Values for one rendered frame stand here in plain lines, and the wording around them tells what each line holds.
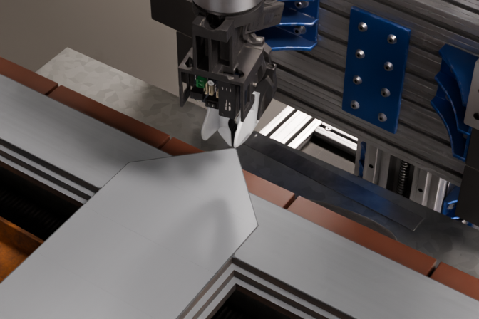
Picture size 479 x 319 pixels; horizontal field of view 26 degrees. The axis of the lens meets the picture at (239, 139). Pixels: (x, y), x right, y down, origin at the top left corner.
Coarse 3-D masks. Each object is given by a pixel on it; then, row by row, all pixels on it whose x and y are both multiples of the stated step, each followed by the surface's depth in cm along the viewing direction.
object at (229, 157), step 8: (200, 152) 122; (208, 152) 122; (216, 152) 122; (224, 152) 122; (232, 152) 122; (216, 160) 121; (224, 160) 121; (232, 160) 121; (232, 168) 120; (240, 168) 120
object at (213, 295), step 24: (0, 144) 125; (24, 168) 123; (48, 168) 121; (72, 192) 120; (240, 264) 110; (216, 288) 108; (240, 288) 110; (264, 288) 109; (288, 288) 108; (192, 312) 106; (288, 312) 108; (312, 312) 107; (336, 312) 105
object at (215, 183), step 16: (144, 160) 121; (160, 160) 121; (176, 160) 121; (192, 160) 121; (208, 160) 121; (160, 176) 119; (176, 176) 119; (192, 176) 119; (208, 176) 119; (224, 176) 119; (240, 176) 119; (192, 192) 117; (208, 192) 117; (224, 192) 117; (240, 192) 117; (224, 208) 115; (240, 208) 115; (256, 224) 113
